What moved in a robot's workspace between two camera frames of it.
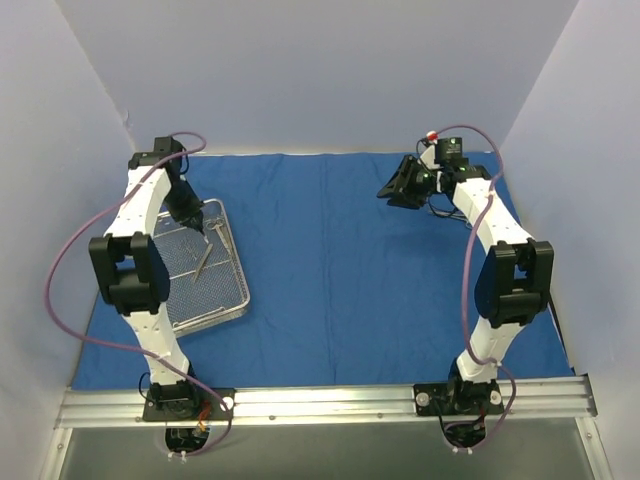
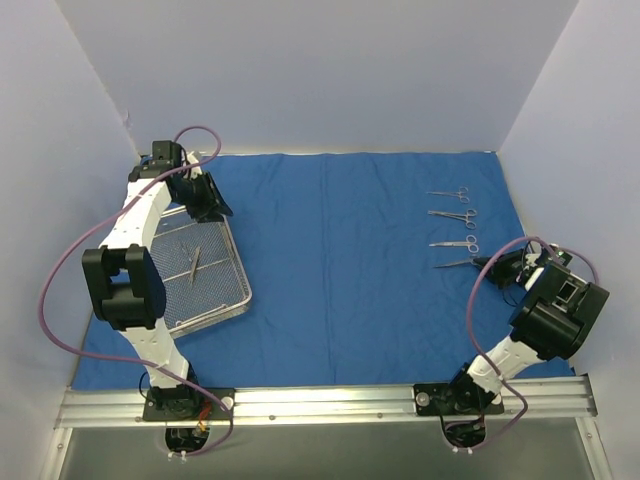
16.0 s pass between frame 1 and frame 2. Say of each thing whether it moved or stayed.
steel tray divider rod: stayed
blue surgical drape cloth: stayed
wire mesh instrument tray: stayed
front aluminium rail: stayed
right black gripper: moved
